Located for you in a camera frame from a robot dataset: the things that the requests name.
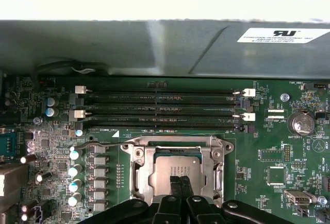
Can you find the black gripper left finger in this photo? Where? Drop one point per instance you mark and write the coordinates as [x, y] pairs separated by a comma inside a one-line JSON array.
[[167, 208]]

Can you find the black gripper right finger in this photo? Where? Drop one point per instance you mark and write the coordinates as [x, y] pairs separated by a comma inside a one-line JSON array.
[[201, 208]]

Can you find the silver CPU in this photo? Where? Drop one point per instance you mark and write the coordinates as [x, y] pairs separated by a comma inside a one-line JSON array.
[[170, 164]]

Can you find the CPU socket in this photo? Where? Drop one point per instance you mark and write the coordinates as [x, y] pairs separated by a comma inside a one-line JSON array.
[[227, 146]]

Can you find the RAM slot white clips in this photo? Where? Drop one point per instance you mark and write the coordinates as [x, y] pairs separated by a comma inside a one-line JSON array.
[[196, 116], [196, 94]]

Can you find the green motherboard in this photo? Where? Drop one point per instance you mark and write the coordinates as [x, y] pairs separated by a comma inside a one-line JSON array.
[[257, 141]]

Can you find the internal USB port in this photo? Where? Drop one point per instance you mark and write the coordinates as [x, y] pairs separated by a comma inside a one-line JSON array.
[[297, 197]]

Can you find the silver coin battery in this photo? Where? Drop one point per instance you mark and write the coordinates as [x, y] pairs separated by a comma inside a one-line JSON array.
[[303, 124]]

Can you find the black PC case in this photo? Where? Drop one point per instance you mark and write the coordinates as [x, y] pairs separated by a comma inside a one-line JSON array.
[[103, 41]]

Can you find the white case label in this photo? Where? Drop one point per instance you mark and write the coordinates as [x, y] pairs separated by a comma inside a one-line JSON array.
[[283, 35]]

